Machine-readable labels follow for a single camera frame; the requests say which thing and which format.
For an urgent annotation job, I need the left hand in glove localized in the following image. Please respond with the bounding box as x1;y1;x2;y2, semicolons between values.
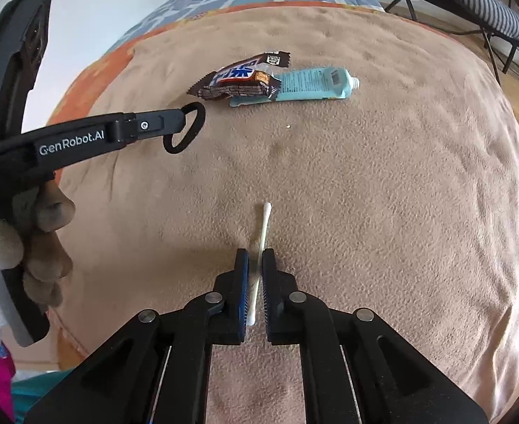
0;181;75;345

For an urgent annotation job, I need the white cotton swab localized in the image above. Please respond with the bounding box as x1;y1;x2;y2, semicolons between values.
246;202;272;327

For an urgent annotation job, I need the light blue toothpaste tube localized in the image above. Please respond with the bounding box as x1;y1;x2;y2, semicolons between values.
229;67;360;107

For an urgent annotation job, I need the black hair tie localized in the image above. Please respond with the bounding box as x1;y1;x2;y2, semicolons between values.
162;101;207;155

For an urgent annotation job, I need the black folding chair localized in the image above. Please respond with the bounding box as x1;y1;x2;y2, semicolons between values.
385;0;519;77

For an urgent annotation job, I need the brown snickers wrapper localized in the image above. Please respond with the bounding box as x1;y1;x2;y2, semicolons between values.
188;51;291;101

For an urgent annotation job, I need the orange floral bed sheet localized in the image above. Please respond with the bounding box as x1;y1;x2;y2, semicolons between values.
46;1;425;126

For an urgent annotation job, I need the beige fleece blanket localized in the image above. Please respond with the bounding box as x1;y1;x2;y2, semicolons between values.
55;8;519;422

